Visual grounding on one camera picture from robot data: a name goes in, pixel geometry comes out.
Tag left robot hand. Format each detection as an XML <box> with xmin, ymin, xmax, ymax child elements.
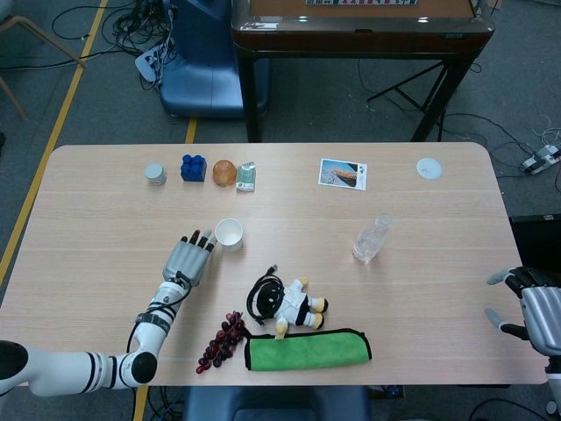
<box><xmin>162</xmin><ymin>227</ymin><xmax>219</xmax><ymax>289</ymax></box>

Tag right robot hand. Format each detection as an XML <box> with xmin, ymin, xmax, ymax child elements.
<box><xmin>484</xmin><ymin>265</ymin><xmax>561</xmax><ymax>357</ymax></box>

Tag white paper cup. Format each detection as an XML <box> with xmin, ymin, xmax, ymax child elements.
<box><xmin>214</xmin><ymin>218</ymin><xmax>245</xmax><ymax>253</ymax></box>

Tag clear plastic bottle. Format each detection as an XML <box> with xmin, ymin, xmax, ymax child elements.
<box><xmin>352</xmin><ymin>213</ymin><xmax>393</xmax><ymax>265</ymax></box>

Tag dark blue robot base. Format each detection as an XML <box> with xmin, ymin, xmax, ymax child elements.
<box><xmin>181</xmin><ymin>385</ymin><xmax>373</xmax><ymax>421</ymax></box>

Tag black box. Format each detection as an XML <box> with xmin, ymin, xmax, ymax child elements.
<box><xmin>508</xmin><ymin>213</ymin><xmax>561</xmax><ymax>271</ymax></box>

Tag dark red plastic grapes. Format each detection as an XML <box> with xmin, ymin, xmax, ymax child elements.
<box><xmin>195</xmin><ymin>310</ymin><xmax>246</xmax><ymax>375</ymax></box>

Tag small white jar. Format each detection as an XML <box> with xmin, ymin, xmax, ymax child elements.
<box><xmin>144</xmin><ymin>162</ymin><xmax>168</xmax><ymax>186</ymax></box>

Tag blue toy building block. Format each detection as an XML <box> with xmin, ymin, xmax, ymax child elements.
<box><xmin>180</xmin><ymin>153</ymin><xmax>208</xmax><ymax>183</ymax></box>

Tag orange translucent dome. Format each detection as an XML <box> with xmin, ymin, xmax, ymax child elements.
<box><xmin>212</xmin><ymin>160</ymin><xmax>238</xmax><ymax>189</ymax></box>

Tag small green white packet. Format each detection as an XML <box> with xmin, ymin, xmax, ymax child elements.
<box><xmin>236</xmin><ymin>161</ymin><xmax>258</xmax><ymax>193</ymax></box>

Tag green microfiber cloth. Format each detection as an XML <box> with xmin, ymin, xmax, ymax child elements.
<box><xmin>243</xmin><ymin>326</ymin><xmax>373</xmax><ymax>373</ymax></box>

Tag white floor power strip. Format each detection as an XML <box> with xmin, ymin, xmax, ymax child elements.
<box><xmin>520</xmin><ymin>144</ymin><xmax>561</xmax><ymax>175</ymax></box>

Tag photo postcard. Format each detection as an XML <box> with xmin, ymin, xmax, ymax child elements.
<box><xmin>317</xmin><ymin>157</ymin><xmax>368</xmax><ymax>192</ymax></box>

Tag blue machine base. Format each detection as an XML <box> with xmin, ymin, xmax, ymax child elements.
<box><xmin>158</xmin><ymin>0</ymin><xmax>269</xmax><ymax>119</ymax></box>

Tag white round grommet cover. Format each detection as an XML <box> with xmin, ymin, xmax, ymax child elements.
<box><xmin>415</xmin><ymin>157</ymin><xmax>444</xmax><ymax>181</ymax></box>

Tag black tripod stand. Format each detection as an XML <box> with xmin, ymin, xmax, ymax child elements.
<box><xmin>366</xmin><ymin>59</ymin><xmax>448</xmax><ymax>141</ymax></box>

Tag white chair wooden legs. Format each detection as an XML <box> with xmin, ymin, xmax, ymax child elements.
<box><xmin>0</xmin><ymin>15</ymin><xmax>88</xmax><ymax>122</ymax></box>

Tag brown mahjong table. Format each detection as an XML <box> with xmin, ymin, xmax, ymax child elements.
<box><xmin>231</xmin><ymin>0</ymin><xmax>494</xmax><ymax>144</ymax></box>

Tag row of mahjong tiles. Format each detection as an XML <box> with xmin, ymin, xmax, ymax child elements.
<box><xmin>305</xmin><ymin>0</ymin><xmax>418</xmax><ymax>7</ymax></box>

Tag black coiled cable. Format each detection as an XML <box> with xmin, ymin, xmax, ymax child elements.
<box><xmin>246</xmin><ymin>264</ymin><xmax>286</xmax><ymax>326</ymax></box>

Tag tangled black floor cables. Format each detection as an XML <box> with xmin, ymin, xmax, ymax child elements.
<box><xmin>52</xmin><ymin>0</ymin><xmax>176</xmax><ymax>89</ymax></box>

